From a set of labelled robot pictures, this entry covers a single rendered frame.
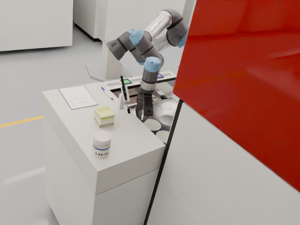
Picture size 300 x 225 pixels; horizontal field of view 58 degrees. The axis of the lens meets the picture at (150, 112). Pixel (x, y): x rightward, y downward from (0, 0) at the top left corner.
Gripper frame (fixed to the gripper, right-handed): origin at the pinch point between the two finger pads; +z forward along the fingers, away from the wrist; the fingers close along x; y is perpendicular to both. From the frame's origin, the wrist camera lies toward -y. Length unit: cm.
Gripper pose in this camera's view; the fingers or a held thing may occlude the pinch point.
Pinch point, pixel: (141, 122)
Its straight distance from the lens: 143.8
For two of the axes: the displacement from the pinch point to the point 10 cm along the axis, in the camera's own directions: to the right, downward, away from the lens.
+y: -1.2, -5.8, 8.1
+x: -9.8, -0.8, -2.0
